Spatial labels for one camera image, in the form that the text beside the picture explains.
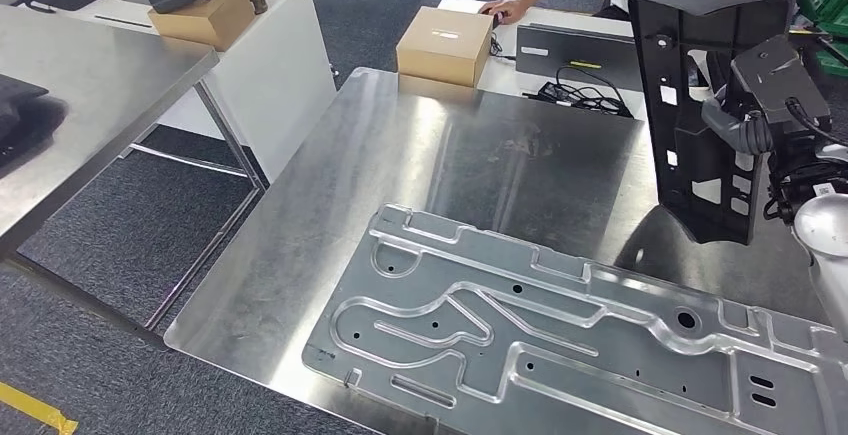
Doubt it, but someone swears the person's right hand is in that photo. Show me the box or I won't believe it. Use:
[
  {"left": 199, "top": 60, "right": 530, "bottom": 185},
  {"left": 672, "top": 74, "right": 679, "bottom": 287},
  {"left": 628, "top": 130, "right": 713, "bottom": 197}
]
[{"left": 480, "top": 0, "right": 532, "bottom": 27}]

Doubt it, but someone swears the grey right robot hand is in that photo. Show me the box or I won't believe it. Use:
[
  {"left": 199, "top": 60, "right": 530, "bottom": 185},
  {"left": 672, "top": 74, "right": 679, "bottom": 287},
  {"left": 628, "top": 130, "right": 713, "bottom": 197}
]
[{"left": 700, "top": 97, "right": 754, "bottom": 157}]

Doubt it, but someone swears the black plastic mounting plate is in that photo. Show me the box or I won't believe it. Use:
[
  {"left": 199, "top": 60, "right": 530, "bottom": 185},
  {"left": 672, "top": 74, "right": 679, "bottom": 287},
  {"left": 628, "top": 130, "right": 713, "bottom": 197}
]
[{"left": 627, "top": 0, "right": 800, "bottom": 246}]

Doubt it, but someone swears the stainless steel workbench table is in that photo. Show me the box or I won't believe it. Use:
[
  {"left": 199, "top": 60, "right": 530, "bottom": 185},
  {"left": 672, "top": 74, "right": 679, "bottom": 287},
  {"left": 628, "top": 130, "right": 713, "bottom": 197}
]
[{"left": 163, "top": 66, "right": 848, "bottom": 435}]

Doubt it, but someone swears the white office desk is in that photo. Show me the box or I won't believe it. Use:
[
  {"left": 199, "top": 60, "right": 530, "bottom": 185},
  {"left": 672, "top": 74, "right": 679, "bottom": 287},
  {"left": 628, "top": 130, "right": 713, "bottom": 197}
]
[{"left": 437, "top": 0, "right": 654, "bottom": 122}]

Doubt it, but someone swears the brown cardboard box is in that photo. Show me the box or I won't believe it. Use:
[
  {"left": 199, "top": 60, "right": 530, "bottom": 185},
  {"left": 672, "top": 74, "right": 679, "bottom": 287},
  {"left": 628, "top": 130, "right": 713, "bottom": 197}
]
[
  {"left": 396, "top": 6, "right": 495, "bottom": 89},
  {"left": 146, "top": 0, "right": 256, "bottom": 54}
]

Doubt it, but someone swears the white desk with side panel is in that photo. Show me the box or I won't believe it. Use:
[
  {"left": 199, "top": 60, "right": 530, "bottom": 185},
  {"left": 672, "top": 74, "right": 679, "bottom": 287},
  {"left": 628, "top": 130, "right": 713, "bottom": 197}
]
[{"left": 0, "top": 0, "right": 339, "bottom": 185}]

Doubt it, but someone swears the stamped sheet metal panel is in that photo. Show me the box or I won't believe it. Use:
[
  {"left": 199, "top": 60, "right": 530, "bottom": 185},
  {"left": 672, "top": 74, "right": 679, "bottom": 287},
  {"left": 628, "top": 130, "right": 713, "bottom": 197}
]
[{"left": 303, "top": 203, "right": 848, "bottom": 435}]

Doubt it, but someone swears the black soft bag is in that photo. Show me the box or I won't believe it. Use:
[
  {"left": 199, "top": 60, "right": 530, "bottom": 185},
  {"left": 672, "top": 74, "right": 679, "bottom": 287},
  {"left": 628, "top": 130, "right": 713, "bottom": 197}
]
[{"left": 0, "top": 74, "right": 70, "bottom": 172}]

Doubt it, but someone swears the yellow floor tape strip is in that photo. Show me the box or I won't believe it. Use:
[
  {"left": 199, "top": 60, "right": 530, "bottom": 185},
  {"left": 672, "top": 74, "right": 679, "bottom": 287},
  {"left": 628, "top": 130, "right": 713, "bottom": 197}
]
[{"left": 0, "top": 380, "right": 79, "bottom": 435}]

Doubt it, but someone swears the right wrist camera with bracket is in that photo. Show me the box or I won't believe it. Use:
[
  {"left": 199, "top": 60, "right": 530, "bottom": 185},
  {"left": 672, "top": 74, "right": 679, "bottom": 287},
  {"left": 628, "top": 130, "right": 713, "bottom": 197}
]
[{"left": 730, "top": 35, "right": 834, "bottom": 155}]

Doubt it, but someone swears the black charger with cable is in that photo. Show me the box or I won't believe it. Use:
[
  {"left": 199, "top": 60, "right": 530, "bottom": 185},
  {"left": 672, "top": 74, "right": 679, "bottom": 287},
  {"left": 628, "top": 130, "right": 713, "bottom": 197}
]
[{"left": 523, "top": 66, "right": 635, "bottom": 119}]

